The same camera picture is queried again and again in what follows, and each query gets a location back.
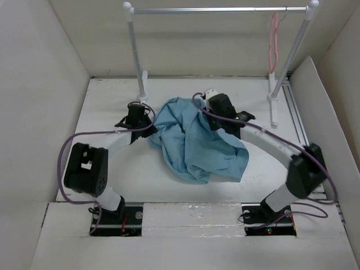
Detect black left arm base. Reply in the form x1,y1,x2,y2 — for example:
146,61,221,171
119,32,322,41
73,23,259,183
88,203,143,237

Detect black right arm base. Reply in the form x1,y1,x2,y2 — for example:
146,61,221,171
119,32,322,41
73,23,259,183
238,203,296,237

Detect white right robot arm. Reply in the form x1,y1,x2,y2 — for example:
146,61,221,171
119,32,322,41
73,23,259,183
196,89,329,222

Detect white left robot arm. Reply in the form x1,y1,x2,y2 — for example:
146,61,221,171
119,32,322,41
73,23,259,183
61,101,158,223

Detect white metal clothes rack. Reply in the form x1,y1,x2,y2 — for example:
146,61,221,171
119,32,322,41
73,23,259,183
122,1,320,127

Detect aluminium side rail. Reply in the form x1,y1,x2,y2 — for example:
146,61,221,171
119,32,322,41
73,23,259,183
282,76,309,146

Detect pink clothes hanger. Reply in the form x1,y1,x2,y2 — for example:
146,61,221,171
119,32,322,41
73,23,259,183
268,13,286,73

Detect light blue trousers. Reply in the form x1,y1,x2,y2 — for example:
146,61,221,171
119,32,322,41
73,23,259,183
149,97,249,184

